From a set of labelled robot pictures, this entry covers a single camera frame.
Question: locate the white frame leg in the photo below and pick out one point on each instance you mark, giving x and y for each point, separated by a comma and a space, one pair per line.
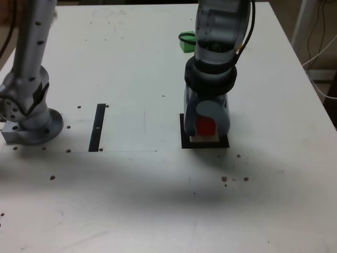
300, 21

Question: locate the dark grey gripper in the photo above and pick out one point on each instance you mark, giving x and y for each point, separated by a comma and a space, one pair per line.
213, 97

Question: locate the green cube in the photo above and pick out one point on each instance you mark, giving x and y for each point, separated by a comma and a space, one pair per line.
187, 46

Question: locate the black tape strip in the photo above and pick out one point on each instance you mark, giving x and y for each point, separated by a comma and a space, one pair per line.
97, 126

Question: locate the black tape square outline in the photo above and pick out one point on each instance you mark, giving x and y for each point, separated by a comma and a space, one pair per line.
205, 145

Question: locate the red cube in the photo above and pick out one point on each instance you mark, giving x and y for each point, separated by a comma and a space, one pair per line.
206, 127

